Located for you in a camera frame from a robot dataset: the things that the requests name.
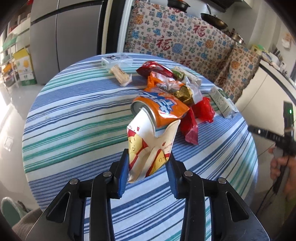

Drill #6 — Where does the white green milk carton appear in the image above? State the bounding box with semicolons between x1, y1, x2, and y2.
209;86;239;119

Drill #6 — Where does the red plastic bag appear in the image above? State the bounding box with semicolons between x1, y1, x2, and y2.
191;97;215;123

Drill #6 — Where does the red snack wrapper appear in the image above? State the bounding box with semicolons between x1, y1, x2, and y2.
180;108;198;145

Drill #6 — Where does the crushed white red paper cup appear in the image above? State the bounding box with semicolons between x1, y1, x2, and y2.
127;108;181;183

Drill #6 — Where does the gold white wrapper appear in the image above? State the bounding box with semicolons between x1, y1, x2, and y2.
173;85;203;106

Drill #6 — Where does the crushed orange drink can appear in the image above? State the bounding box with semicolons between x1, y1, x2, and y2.
130;90;189;128

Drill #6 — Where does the white green wrapper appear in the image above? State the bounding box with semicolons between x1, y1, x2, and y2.
171;66;202;87

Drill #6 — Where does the orange white snack wrapper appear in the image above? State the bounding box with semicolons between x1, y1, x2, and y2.
147;71;185;93

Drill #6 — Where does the clear wrapper with pastry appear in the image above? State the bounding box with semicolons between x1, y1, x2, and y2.
110;65;132;87

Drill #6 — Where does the red shiny snack bag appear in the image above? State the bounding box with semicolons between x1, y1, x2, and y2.
136;61;174;78

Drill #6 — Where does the right hand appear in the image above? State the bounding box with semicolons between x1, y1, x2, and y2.
268;147;295;201

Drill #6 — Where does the green slipper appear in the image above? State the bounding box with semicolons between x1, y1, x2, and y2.
1;197;28;227

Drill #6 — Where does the blue green striped tablecloth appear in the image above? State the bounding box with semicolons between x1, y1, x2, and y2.
22;54;258;240

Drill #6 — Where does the steel pot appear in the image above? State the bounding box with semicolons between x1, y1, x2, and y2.
229;28;244;44

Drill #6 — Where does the dark wok pan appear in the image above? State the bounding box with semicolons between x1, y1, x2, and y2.
201;4;228;30

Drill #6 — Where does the yellow white cardboard box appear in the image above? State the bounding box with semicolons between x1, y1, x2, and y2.
13;48;37;86

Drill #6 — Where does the clear plastic box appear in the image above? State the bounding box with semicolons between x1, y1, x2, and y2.
101;54;133;69

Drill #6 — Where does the black pot on counter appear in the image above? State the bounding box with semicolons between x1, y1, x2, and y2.
167;0;190;13

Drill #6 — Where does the patterned fu character cloth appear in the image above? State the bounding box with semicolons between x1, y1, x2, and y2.
125;1;260;102

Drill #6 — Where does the grey refrigerator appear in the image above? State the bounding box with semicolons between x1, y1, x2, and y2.
30;0;107;84

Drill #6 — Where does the storage shelf rack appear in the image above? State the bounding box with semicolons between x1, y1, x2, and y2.
1;13;31;88

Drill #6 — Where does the black cable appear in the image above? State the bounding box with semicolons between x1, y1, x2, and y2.
255;156;290;216

